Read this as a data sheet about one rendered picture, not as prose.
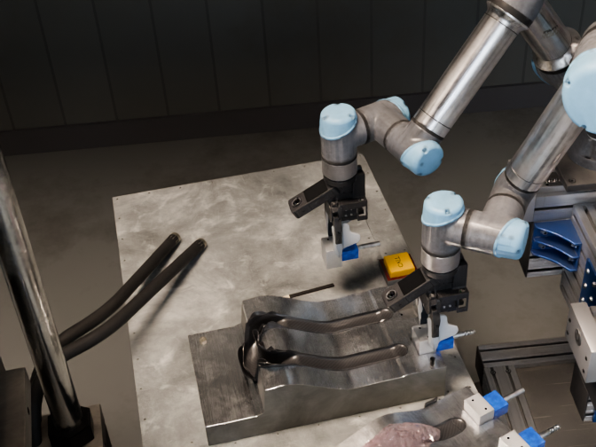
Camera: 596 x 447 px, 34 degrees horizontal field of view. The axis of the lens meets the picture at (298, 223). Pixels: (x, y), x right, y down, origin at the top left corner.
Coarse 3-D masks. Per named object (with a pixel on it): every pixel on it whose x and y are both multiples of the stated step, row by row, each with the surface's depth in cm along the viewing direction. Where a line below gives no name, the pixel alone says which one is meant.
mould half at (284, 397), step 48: (384, 288) 214; (192, 336) 210; (240, 336) 209; (288, 336) 200; (336, 336) 205; (384, 336) 204; (240, 384) 199; (288, 384) 189; (336, 384) 194; (384, 384) 195; (432, 384) 198; (240, 432) 194
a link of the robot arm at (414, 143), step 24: (504, 0) 181; (528, 0) 181; (480, 24) 185; (504, 24) 183; (528, 24) 183; (480, 48) 184; (504, 48) 185; (456, 72) 186; (480, 72) 185; (432, 96) 189; (456, 96) 187; (432, 120) 188; (456, 120) 190; (384, 144) 196; (408, 144) 190; (432, 144) 188; (408, 168) 191; (432, 168) 191
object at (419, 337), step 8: (416, 328) 200; (424, 328) 200; (416, 336) 198; (424, 336) 198; (456, 336) 201; (416, 344) 200; (424, 344) 197; (440, 344) 199; (448, 344) 199; (424, 352) 199; (432, 352) 199
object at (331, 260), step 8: (328, 240) 218; (328, 248) 216; (344, 248) 217; (352, 248) 217; (360, 248) 219; (328, 256) 216; (336, 256) 217; (344, 256) 218; (352, 256) 218; (328, 264) 218; (336, 264) 218
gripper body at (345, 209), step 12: (360, 168) 206; (324, 180) 205; (348, 180) 203; (360, 180) 205; (348, 192) 207; (360, 192) 207; (336, 204) 207; (348, 204) 206; (360, 204) 207; (348, 216) 210; (360, 216) 209
